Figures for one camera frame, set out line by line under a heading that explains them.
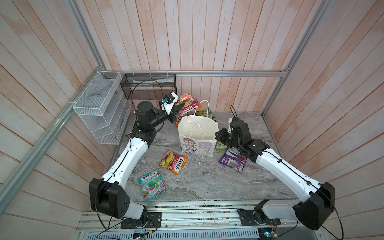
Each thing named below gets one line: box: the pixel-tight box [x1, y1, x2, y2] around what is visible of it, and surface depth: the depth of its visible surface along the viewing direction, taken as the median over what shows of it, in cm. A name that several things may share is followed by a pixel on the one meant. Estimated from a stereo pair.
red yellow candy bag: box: [175, 93, 203, 127], surface depth 72 cm
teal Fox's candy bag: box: [137, 169, 168, 203], surface depth 84 cm
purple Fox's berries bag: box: [218, 148, 247, 174], surface depth 92 cm
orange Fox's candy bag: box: [158, 150, 188, 175], surface depth 94 cm
